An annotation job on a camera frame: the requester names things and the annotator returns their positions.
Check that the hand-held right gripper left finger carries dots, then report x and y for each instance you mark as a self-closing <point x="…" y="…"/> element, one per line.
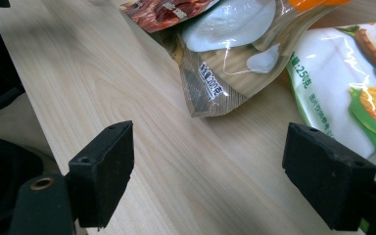
<point x="104" y="173"/>

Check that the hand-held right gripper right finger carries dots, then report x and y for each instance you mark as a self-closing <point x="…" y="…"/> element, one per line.
<point x="326" y="176"/>

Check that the clear bag of white buns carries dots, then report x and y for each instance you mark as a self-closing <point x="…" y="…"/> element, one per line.
<point x="228" y="29"/>

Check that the white green corn packet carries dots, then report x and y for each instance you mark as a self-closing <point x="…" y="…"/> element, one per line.
<point x="339" y="81"/>

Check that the red brown snack packet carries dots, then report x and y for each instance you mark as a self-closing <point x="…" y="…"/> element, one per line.
<point x="163" y="13"/>

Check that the orange packet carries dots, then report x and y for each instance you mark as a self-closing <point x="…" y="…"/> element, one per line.
<point x="310" y="4"/>

